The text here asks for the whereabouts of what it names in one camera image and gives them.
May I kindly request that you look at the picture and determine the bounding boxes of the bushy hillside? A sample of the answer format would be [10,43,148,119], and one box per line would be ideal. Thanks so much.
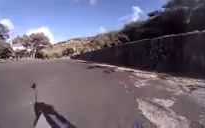
[43,31,131,60]

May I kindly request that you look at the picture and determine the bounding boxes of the grey asphalt road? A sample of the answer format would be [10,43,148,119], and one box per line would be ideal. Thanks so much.
[0,57,205,128]

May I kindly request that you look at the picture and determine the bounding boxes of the dark trees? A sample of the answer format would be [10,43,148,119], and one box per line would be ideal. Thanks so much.
[119,0,205,43]

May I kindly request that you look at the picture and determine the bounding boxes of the group of trees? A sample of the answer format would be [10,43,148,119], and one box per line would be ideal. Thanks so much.
[0,17,53,61]

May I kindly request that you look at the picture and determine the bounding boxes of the long dark stone wall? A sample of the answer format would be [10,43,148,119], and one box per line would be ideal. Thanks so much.
[70,29,205,78]

